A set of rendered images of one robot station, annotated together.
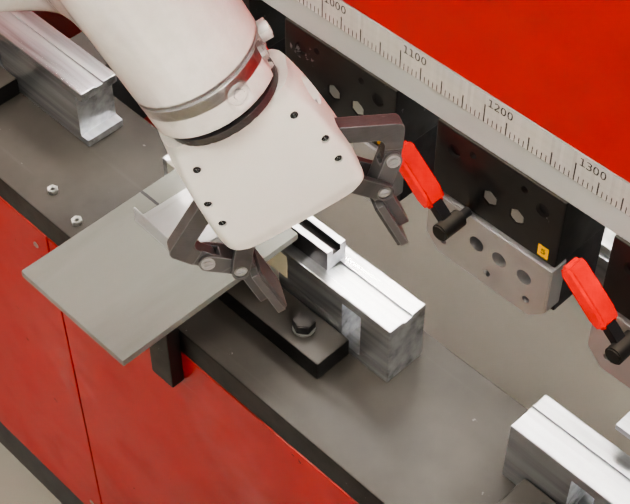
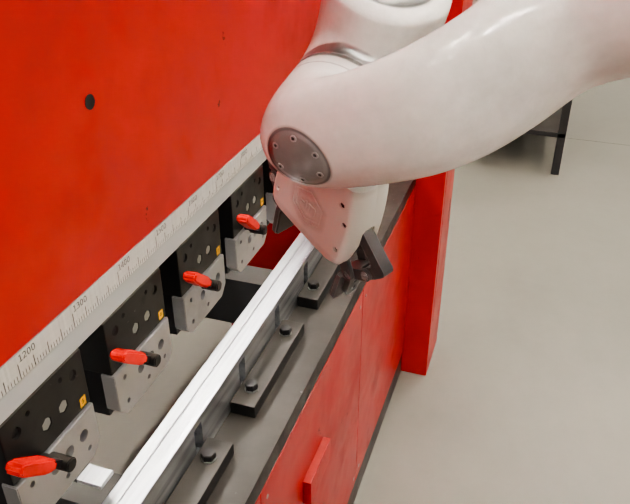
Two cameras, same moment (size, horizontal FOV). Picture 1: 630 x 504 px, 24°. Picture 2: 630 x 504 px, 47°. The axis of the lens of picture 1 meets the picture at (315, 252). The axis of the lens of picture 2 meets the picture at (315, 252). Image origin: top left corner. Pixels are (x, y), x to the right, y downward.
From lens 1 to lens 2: 113 cm
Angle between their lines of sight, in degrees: 83
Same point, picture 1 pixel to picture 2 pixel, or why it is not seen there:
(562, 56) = (40, 256)
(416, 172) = (36, 459)
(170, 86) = not seen: hidden behind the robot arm
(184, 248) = (385, 262)
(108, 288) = not seen: outside the picture
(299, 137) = not seen: hidden behind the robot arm
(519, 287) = (84, 446)
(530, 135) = (47, 339)
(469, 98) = (7, 377)
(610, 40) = (55, 207)
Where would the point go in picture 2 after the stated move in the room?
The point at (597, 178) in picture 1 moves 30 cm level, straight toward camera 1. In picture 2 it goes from (83, 305) to (323, 279)
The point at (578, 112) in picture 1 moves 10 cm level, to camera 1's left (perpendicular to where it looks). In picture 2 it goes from (60, 280) to (77, 325)
